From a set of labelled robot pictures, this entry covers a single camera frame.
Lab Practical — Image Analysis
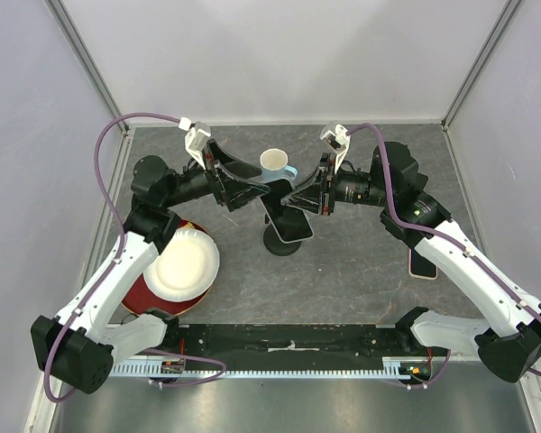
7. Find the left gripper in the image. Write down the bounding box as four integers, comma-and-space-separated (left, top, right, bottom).
162, 139, 271, 211

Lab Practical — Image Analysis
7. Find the red round tray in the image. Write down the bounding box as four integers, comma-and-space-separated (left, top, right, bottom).
123, 220, 213, 316

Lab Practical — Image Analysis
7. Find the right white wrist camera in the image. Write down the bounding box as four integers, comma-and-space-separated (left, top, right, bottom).
319, 121, 351, 173

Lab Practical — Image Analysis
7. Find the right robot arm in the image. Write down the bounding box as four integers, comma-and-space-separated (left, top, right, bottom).
281, 142, 541, 382

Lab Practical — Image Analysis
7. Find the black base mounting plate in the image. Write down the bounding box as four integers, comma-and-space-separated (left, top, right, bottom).
160, 322, 434, 372

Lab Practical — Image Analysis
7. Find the light blue mug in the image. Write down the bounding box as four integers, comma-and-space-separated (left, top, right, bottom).
260, 148, 298, 182

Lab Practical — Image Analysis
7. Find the black round-base phone stand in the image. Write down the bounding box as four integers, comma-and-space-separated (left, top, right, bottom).
262, 216, 303, 257

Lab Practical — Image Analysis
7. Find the black phone clear case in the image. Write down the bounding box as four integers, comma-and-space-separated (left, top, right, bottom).
261, 179, 314, 244

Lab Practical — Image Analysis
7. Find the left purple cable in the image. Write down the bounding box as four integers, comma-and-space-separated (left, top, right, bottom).
42, 111, 229, 403

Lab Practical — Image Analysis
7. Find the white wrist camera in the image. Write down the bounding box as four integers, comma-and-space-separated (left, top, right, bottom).
319, 121, 351, 173
179, 117, 211, 169

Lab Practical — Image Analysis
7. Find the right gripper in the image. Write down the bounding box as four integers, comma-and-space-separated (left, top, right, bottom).
282, 152, 393, 216

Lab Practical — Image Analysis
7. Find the black phone pink case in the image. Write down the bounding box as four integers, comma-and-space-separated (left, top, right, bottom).
408, 249, 438, 281

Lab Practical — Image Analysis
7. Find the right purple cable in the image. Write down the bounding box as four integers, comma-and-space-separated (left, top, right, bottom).
346, 122, 541, 383

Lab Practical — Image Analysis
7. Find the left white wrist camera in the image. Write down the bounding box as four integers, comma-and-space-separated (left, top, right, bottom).
179, 117, 211, 169

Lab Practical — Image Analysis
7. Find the slotted cable duct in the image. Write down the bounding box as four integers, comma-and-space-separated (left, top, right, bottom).
110, 355, 430, 382

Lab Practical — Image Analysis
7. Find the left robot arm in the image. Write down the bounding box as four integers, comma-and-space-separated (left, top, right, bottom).
31, 139, 270, 401

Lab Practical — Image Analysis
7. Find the white paper plate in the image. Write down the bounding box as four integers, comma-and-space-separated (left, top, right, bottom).
143, 228, 220, 302

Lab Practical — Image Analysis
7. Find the purple cable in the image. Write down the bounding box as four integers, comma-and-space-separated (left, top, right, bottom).
42, 111, 229, 403
346, 122, 541, 383

